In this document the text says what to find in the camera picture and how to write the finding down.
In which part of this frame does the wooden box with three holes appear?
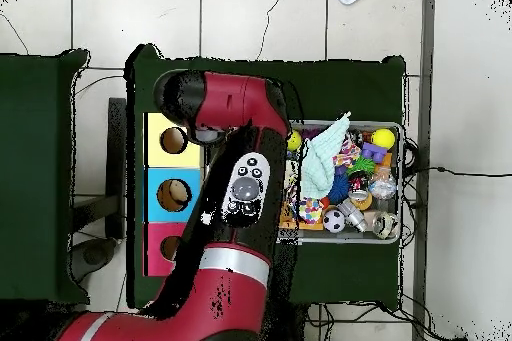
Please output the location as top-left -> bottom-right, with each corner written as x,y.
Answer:
142,112 -> 205,278

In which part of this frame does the clear mesh bin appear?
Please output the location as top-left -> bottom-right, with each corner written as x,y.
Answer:
275,119 -> 403,245

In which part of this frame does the yellow ball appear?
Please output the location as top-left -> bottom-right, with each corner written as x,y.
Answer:
369,128 -> 396,151
286,129 -> 303,153

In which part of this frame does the mint green knitted cloth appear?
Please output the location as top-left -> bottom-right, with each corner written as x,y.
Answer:
299,111 -> 352,201

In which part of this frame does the black and white soccer ball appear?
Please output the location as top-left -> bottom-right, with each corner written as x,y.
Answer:
322,208 -> 346,234

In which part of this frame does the silver plastic toy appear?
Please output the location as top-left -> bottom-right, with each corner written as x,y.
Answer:
337,197 -> 369,234

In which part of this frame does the dark green tablecloth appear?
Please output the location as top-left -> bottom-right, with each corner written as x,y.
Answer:
126,43 -> 407,310

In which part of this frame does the purple toy block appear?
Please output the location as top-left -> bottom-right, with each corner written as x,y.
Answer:
360,142 -> 388,165

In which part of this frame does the green covered side table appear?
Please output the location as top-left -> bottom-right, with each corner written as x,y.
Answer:
0,49 -> 91,305

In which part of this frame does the black cable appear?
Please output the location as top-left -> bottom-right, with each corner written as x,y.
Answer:
411,165 -> 512,178

